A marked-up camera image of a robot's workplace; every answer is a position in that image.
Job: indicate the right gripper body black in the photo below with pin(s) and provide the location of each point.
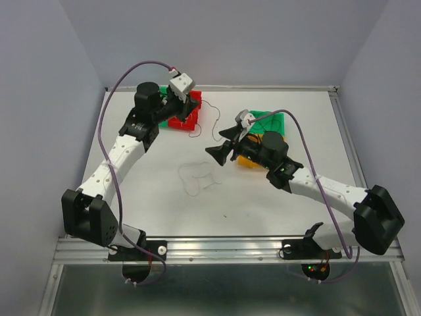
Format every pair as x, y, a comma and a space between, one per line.
247, 148

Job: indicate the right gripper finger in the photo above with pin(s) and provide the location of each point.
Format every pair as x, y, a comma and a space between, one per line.
233, 133
219, 153

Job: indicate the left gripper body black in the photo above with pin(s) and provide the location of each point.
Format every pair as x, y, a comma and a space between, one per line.
173, 106

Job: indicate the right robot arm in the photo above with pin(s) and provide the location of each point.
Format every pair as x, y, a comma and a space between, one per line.
361, 217

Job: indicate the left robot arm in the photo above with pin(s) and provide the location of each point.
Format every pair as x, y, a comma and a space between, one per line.
87, 210

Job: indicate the yellow plastic bin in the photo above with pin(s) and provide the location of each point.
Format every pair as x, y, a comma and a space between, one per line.
246, 162

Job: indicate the left green plastic bin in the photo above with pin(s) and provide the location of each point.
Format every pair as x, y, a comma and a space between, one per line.
163, 90

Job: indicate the green plastic bin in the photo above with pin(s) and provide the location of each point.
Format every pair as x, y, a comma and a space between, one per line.
275, 123
163, 90

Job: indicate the red plastic bin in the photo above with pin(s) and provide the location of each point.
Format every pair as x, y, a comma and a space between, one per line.
192, 120

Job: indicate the right green plastic bin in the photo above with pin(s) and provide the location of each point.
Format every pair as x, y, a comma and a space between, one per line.
275, 123

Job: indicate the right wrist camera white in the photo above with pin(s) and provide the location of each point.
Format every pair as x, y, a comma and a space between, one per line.
245, 121

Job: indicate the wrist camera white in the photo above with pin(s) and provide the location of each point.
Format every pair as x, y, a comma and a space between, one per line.
245, 121
181, 85

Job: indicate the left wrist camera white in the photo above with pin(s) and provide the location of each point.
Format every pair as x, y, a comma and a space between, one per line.
181, 85

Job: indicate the aluminium right rail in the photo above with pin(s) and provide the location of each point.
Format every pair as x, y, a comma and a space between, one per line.
344, 183

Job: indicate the aluminium rail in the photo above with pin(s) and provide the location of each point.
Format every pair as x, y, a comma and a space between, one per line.
185, 251
344, 183

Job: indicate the aluminium front rail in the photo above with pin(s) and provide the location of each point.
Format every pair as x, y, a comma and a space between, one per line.
185, 251

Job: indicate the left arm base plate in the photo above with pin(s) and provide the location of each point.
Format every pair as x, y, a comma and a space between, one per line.
121, 254

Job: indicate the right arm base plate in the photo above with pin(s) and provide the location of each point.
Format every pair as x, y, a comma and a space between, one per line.
300, 249

